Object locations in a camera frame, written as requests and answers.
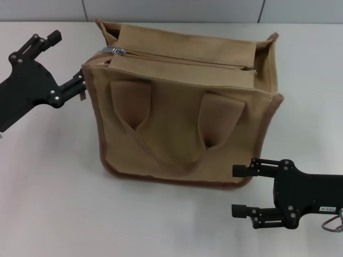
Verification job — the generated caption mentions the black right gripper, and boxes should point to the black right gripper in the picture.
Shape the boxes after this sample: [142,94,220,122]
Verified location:
[231,157,343,230]

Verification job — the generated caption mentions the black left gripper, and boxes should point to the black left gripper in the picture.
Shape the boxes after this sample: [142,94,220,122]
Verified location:
[0,30,88,133]

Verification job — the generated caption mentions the silver zipper pull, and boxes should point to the silver zipper pull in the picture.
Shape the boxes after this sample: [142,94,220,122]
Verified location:
[101,46,127,57]

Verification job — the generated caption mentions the khaki canvas food bag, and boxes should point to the khaki canvas food bag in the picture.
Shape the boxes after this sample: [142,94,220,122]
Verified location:
[81,18,285,192]

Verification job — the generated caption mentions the right gripper cable with connector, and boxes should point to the right gripper cable with connector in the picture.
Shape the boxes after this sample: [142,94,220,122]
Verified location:
[321,207,343,232]

